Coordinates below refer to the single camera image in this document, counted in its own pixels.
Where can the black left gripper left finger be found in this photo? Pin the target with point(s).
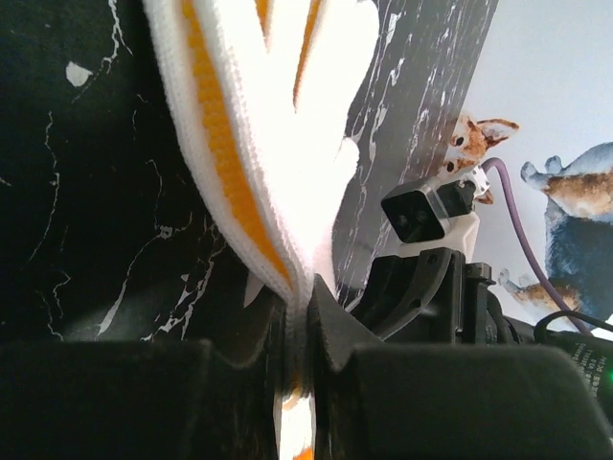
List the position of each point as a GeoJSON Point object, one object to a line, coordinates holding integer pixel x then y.
{"type": "Point", "coordinates": [211, 398]}

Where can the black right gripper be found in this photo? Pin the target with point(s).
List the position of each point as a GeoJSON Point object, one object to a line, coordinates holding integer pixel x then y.
{"type": "Point", "coordinates": [434, 297]}

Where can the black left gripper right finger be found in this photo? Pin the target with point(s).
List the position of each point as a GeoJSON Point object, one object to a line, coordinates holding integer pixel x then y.
{"type": "Point", "coordinates": [431, 401]}

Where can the yellow palm glove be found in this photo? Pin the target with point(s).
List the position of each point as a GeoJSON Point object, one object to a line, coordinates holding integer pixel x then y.
{"type": "Point", "coordinates": [259, 93]}

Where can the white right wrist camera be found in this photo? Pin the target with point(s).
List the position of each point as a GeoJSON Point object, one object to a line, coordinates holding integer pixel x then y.
{"type": "Point", "coordinates": [431, 212]}

